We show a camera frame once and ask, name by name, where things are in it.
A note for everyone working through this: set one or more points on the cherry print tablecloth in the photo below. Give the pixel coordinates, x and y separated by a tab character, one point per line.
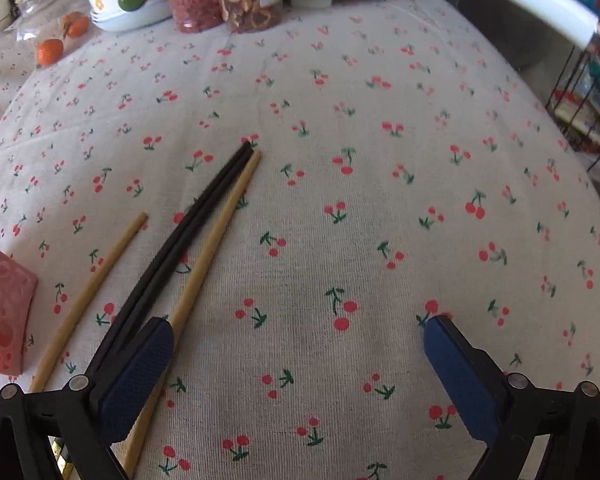
330	210

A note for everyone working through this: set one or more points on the black chopstick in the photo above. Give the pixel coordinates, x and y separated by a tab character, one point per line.
189	234
176	234

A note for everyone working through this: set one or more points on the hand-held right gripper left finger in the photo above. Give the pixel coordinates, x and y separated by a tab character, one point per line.
137	380

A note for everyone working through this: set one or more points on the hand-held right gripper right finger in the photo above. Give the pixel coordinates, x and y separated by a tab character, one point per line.
462	385

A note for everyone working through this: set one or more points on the glass jar with wooden lid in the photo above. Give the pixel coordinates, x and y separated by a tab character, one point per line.
35	20

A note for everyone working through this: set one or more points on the small tangerine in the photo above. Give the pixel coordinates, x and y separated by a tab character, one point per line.
76	25
50	52

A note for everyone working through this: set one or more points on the pink plastic basket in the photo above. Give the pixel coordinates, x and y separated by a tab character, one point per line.
5	310

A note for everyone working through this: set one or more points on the light bamboo chopstick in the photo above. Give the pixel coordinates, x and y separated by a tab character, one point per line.
89	300
213	240

